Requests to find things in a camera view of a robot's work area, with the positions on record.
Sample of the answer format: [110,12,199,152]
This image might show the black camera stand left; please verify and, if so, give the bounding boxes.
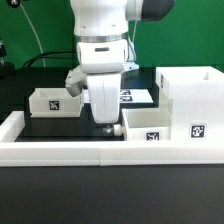
[0,39,15,78]

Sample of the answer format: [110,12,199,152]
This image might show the white rear drawer tray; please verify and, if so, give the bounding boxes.
[29,88,84,118]

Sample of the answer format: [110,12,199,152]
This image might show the white front drawer tray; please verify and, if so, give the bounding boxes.
[114,108,171,141]

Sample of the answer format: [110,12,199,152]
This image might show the black cables at base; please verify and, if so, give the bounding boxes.
[22,49,78,69]

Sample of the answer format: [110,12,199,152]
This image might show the white drawer tray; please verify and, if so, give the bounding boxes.
[114,108,171,141]
[29,88,84,118]

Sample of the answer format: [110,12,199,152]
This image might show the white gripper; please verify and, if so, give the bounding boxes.
[87,73,121,136]

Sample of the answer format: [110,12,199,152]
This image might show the white marker tag sheet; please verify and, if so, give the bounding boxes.
[83,89,153,103]

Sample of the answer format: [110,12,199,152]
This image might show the thin white cable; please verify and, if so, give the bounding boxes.
[19,3,47,69]

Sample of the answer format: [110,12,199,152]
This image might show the white drawer cabinet box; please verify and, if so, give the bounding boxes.
[156,66,224,141]

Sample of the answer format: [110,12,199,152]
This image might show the white U-shaped border frame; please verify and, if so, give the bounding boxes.
[0,111,224,167]

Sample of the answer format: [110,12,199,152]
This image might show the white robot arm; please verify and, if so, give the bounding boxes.
[65,0,176,135]

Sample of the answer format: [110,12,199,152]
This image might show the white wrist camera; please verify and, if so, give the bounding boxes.
[65,66,86,97]

